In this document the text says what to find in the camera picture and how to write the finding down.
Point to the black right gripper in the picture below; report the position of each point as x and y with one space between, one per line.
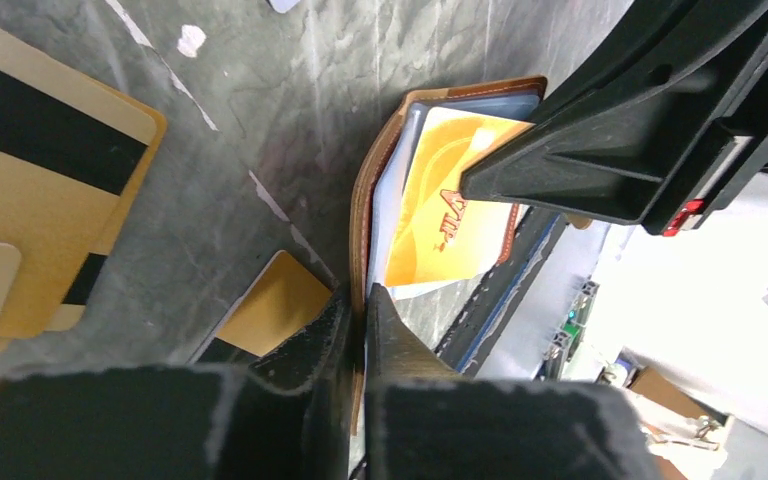
661 126

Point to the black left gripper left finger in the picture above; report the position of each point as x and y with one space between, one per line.
283 416

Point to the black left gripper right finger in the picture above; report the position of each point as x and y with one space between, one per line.
425 421

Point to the gold VIP card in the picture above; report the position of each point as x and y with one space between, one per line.
441 235

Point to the gold card with stripes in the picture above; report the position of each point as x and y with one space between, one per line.
283 299

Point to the gold card stack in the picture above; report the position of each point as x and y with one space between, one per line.
74 153

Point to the black aluminium base frame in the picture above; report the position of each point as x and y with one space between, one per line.
476 329

